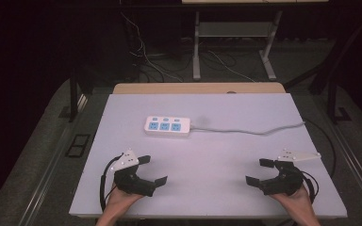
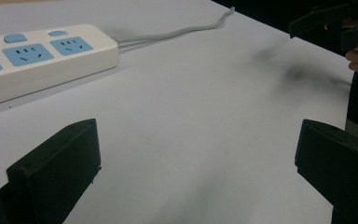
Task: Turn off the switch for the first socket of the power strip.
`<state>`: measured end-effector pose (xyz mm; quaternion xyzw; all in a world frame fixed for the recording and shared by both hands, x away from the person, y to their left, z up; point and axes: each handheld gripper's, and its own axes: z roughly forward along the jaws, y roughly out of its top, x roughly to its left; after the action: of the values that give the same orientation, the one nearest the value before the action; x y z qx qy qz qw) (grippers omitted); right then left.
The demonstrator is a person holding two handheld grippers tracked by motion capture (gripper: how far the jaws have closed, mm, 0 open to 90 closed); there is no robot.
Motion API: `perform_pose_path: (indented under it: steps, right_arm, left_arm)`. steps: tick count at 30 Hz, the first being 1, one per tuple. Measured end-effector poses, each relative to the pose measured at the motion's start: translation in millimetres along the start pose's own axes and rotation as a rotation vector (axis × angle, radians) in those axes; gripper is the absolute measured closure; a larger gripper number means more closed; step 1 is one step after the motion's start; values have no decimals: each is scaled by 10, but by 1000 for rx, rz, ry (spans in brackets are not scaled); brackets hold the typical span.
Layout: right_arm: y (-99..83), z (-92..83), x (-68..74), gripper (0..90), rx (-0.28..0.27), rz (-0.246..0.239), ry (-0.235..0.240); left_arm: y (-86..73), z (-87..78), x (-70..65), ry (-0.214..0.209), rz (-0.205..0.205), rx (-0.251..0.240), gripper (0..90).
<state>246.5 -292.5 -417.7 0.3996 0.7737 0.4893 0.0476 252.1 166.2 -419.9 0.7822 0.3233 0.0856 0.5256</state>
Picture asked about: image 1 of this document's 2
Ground grey metal desk frame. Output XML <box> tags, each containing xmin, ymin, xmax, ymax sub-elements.
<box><xmin>191</xmin><ymin>10</ymin><xmax>285</xmax><ymax>82</ymax></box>

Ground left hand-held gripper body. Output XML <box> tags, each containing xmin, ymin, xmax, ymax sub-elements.
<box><xmin>110</xmin><ymin>148</ymin><xmax>156</xmax><ymax>198</ymax></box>

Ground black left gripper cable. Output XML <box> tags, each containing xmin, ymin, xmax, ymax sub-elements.
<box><xmin>99</xmin><ymin>153</ymin><xmax>124</xmax><ymax>213</ymax></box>

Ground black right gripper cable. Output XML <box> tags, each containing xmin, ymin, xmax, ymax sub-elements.
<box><xmin>299</xmin><ymin>169</ymin><xmax>321</xmax><ymax>205</ymax></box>

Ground person's left hand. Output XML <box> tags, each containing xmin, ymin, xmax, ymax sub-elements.
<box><xmin>105</xmin><ymin>183</ymin><xmax>145</xmax><ymax>218</ymax></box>

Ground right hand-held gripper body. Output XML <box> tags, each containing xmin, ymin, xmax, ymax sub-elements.
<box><xmin>258</xmin><ymin>149</ymin><xmax>322</xmax><ymax>197</ymax></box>

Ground black metal stand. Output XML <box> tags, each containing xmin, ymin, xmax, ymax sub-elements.
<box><xmin>68</xmin><ymin>66</ymin><xmax>80</xmax><ymax>123</ymax></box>
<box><xmin>325</xmin><ymin>59</ymin><xmax>354</xmax><ymax>125</ymax></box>

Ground long white floor cable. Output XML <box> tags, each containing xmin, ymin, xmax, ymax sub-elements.
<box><xmin>120</xmin><ymin>11</ymin><xmax>185</xmax><ymax>84</ymax></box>

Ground thin black cable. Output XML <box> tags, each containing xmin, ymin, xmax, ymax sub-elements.
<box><xmin>304</xmin><ymin>118</ymin><xmax>337</xmax><ymax>179</ymax></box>

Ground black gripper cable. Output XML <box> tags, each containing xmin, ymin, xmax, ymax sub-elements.
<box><xmin>299</xmin><ymin>169</ymin><xmax>321</xmax><ymax>205</ymax></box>
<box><xmin>99</xmin><ymin>153</ymin><xmax>124</xmax><ymax>213</ymax></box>

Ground short white floor cable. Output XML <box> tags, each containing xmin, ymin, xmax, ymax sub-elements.
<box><xmin>207</xmin><ymin>50</ymin><xmax>256</xmax><ymax>83</ymax></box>

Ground person's right hand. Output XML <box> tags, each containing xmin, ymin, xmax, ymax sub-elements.
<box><xmin>269</xmin><ymin>184</ymin><xmax>316</xmax><ymax>218</ymax></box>

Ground light wooden board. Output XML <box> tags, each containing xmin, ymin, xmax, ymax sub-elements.
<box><xmin>112</xmin><ymin>82</ymin><xmax>287</xmax><ymax>95</ymax></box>

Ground metal floor rail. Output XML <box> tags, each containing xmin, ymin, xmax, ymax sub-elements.
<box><xmin>328</xmin><ymin>123</ymin><xmax>362</xmax><ymax>215</ymax></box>
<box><xmin>18</xmin><ymin>93</ymin><xmax>89</xmax><ymax>226</ymax></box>

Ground grey power strip cable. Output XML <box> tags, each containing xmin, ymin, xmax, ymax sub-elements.
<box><xmin>189</xmin><ymin>121</ymin><xmax>306</xmax><ymax>137</ymax></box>

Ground white power strip blue sockets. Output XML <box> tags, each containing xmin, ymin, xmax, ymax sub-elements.
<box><xmin>143</xmin><ymin>115</ymin><xmax>192</xmax><ymax>137</ymax></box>

